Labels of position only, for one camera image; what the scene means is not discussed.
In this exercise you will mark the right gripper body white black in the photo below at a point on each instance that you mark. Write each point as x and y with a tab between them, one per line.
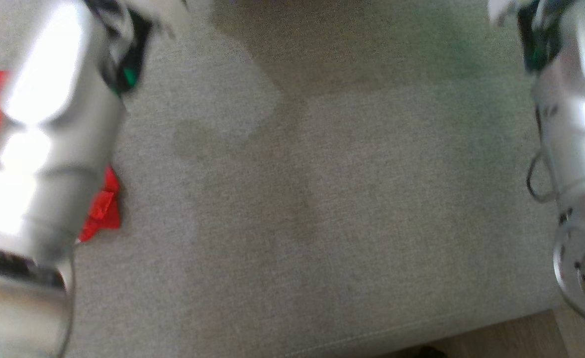
538	35

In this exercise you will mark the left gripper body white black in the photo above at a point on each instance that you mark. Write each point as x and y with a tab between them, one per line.
128	44

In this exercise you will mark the red white basketball jersey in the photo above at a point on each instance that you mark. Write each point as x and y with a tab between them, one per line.
106	209

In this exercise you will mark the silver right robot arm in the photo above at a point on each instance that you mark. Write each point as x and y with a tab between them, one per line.
581	149

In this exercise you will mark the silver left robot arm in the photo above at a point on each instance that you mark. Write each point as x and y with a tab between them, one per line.
44	149

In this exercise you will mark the grey fabric sofa seat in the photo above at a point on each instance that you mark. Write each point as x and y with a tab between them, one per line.
322	199

